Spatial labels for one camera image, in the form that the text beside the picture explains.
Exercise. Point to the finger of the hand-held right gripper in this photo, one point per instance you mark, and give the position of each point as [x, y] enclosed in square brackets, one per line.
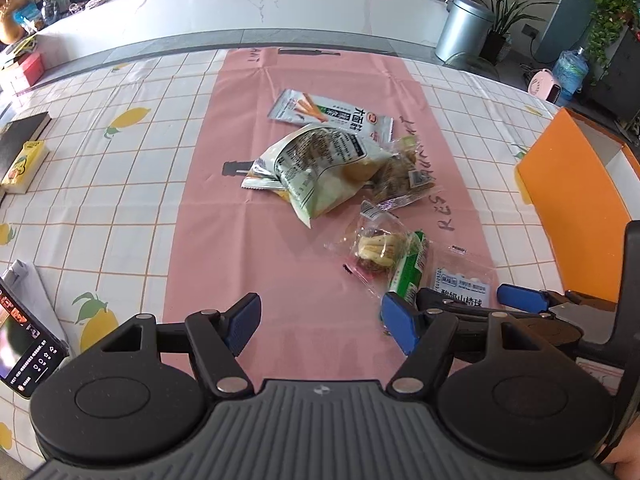
[450, 302]
[522, 297]

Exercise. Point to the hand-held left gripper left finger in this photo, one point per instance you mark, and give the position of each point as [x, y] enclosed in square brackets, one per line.
[245, 321]

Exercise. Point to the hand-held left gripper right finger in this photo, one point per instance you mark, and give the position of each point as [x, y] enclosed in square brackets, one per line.
[400, 324]

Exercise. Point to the clear packet white balls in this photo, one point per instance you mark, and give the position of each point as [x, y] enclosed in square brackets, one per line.
[462, 275]

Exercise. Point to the small green snack packet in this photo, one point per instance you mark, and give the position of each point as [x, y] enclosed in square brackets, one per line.
[412, 262]

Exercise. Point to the clear packet yellow pastry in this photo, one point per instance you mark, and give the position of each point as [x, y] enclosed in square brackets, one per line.
[375, 250]

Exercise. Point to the orange cardboard box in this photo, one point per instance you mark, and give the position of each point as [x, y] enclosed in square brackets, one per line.
[570, 195]

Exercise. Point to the clear packet brown snack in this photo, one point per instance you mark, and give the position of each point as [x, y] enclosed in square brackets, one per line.
[402, 175]

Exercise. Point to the green white chip bag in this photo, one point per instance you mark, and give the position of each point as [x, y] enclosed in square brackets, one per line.
[320, 170]

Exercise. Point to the white stick snack packet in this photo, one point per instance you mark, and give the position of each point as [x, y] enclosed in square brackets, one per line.
[332, 116]

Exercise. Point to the pink table runner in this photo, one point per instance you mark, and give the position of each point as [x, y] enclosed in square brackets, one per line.
[240, 240]

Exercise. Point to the pink space heater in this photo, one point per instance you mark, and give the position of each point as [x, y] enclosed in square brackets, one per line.
[544, 87]

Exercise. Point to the white paper sheets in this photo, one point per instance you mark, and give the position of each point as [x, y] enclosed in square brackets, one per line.
[35, 290]

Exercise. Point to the smartphone with lit screen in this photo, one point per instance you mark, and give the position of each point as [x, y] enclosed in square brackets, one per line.
[22, 340]

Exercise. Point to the blue water jug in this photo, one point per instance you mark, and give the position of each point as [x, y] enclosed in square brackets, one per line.
[569, 75]

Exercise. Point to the dark grey dresser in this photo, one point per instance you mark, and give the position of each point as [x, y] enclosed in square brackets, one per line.
[622, 80]

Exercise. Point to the clear glass side table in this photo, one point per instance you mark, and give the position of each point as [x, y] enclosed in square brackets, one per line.
[472, 66]

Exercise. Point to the long leaf potted plant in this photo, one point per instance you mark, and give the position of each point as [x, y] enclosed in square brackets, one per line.
[500, 35]

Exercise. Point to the small yellow box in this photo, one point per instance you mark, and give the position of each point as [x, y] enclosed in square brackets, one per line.
[24, 167]

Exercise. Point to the silver trash can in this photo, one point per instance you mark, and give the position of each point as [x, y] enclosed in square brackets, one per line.
[462, 30]

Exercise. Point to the black book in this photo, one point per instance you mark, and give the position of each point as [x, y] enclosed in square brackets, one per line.
[22, 132]

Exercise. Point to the trailing ivy plant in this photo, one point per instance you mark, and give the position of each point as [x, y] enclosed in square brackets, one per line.
[607, 15]

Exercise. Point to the white marble tv console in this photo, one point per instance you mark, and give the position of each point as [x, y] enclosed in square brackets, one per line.
[240, 15]

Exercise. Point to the red storage box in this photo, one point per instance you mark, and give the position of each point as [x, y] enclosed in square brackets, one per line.
[25, 72]

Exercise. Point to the orange gourd figure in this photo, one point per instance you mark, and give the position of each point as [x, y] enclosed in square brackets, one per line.
[10, 22]

